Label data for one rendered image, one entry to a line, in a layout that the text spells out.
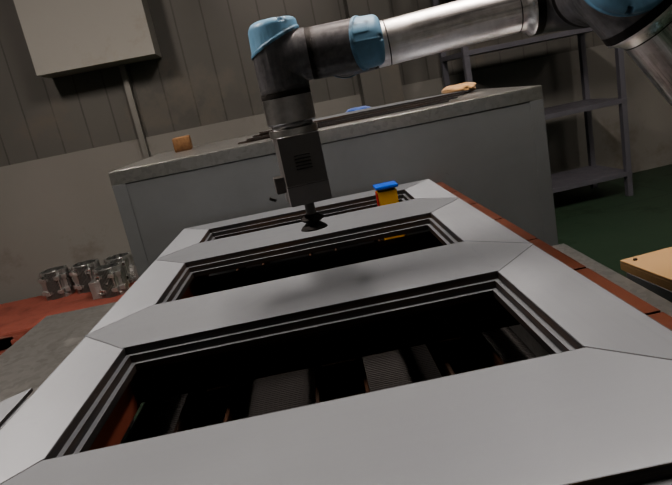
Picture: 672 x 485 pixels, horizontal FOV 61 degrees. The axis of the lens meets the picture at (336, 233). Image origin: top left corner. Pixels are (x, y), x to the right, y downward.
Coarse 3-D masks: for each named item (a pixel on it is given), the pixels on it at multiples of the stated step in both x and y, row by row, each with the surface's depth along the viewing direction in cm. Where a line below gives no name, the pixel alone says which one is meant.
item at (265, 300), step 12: (252, 288) 98; (264, 288) 97; (276, 288) 96; (240, 300) 93; (252, 300) 92; (264, 300) 91; (276, 300) 90; (240, 312) 88; (252, 312) 87; (264, 312) 86; (276, 312) 85
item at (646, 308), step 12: (456, 192) 153; (492, 216) 122; (516, 228) 110; (528, 240) 102; (540, 240) 100; (552, 252) 93; (576, 264) 86; (588, 276) 81; (600, 276) 80; (612, 288) 75; (624, 300) 71; (636, 300) 71; (648, 312) 67; (660, 312) 66
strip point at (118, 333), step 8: (136, 312) 98; (144, 312) 97; (120, 320) 95; (128, 320) 95; (136, 320) 94; (104, 328) 93; (112, 328) 92; (120, 328) 91; (128, 328) 91; (136, 328) 90; (88, 336) 91; (96, 336) 90; (104, 336) 89; (112, 336) 88; (120, 336) 88; (128, 336) 87; (112, 344) 85; (120, 344) 84
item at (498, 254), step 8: (472, 248) 96; (480, 248) 95; (488, 248) 94; (496, 248) 93; (504, 248) 93; (512, 248) 92; (488, 256) 90; (496, 256) 90; (504, 256) 89; (512, 256) 88; (496, 264) 86; (504, 264) 85
